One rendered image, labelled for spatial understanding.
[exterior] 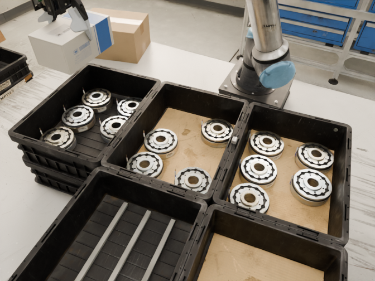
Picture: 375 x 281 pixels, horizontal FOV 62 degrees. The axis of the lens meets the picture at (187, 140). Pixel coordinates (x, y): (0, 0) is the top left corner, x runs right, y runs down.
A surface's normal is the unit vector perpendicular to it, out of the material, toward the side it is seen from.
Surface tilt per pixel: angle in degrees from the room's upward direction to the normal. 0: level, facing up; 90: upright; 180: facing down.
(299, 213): 0
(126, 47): 90
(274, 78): 100
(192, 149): 0
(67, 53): 90
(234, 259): 0
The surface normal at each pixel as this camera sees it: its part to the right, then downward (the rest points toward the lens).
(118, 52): -0.22, 0.69
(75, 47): 0.89, 0.33
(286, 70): 0.17, 0.81
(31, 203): 0.01, -0.70
